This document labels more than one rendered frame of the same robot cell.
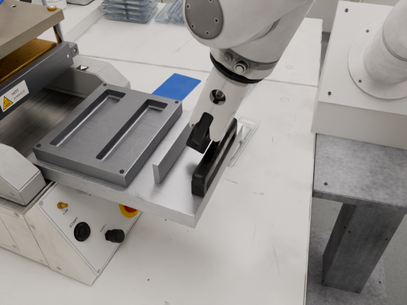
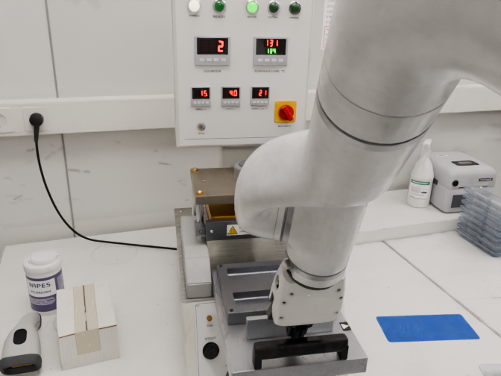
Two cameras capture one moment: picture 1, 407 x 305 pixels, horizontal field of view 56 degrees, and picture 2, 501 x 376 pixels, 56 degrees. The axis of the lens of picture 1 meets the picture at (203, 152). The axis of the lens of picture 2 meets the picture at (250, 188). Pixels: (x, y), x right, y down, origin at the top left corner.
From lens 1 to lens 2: 0.48 m
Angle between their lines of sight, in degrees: 52
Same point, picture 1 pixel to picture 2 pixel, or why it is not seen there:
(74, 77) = not seen: hidden behind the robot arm
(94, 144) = (244, 286)
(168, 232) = not seen: outside the picture
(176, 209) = (230, 359)
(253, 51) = (291, 254)
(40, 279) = (174, 366)
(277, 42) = (304, 254)
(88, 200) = not seen: hidden behind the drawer
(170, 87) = (437, 322)
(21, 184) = (192, 281)
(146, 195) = (229, 339)
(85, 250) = (203, 366)
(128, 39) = (455, 260)
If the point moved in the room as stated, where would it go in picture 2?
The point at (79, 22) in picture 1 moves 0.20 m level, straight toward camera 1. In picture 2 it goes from (420, 224) to (396, 244)
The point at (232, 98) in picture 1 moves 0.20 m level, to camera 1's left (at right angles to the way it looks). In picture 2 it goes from (281, 287) to (212, 230)
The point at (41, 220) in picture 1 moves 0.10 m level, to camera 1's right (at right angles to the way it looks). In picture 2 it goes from (189, 316) to (213, 345)
